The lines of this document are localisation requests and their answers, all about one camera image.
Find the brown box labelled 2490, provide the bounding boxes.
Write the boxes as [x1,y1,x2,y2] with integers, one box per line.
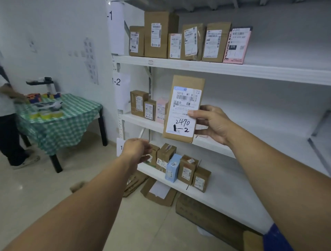
[162,75,205,143]

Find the another person's forearm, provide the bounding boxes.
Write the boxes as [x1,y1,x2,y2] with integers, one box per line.
[0,85,19,100]

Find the person's right hand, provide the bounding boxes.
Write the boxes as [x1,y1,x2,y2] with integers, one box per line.
[187,104,236,147]

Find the small parcel yellow tape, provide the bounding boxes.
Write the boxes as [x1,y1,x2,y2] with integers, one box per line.
[168,33,182,60]

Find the black side stand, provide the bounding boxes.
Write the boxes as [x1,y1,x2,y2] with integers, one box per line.
[26,77,56,95]

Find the square floor drain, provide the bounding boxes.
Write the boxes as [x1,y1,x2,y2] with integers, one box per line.
[70,181,88,193]

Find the white grey small object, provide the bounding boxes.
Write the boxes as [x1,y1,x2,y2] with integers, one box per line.
[36,101,63,112]

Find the brown parcel marked 1-3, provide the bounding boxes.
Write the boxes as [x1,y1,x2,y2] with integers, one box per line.
[192,167,212,193]

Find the person's left hand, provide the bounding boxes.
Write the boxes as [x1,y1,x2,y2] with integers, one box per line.
[120,138,153,169]

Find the white metal shelf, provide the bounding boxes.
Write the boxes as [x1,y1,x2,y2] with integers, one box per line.
[106,0,331,233]

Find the person's left forearm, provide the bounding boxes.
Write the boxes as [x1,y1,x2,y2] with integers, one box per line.
[2,155,135,251]

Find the torn brown cardboard sheet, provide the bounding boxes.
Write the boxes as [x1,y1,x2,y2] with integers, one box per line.
[140,177,178,207]

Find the blue plastic crate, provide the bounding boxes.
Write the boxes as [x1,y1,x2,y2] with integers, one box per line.
[262,223,294,251]

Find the brown parcel marked 7936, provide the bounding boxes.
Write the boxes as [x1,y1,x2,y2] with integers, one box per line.
[129,26,145,57]

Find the white paper shelf label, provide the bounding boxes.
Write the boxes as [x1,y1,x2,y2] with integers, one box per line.
[112,72,131,114]
[116,138,126,158]
[106,1,125,56]

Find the pink black lettered box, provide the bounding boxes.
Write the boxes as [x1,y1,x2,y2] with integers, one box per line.
[223,27,253,64]

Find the folded cardboard pad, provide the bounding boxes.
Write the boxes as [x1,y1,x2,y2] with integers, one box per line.
[123,169,149,198]

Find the row of blue orange blocks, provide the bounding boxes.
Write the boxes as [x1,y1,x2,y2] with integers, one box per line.
[27,92,61,104]

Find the person's right forearm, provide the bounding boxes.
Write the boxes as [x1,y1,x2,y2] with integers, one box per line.
[227,129,331,251]

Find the bottom-shelf brown parcels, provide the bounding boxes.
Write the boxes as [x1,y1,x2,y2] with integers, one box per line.
[178,154,199,186]

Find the small white paper scrap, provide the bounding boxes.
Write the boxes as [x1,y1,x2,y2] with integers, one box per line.
[196,225,214,237]

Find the light blue box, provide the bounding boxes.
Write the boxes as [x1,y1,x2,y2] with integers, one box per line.
[165,154,182,183]

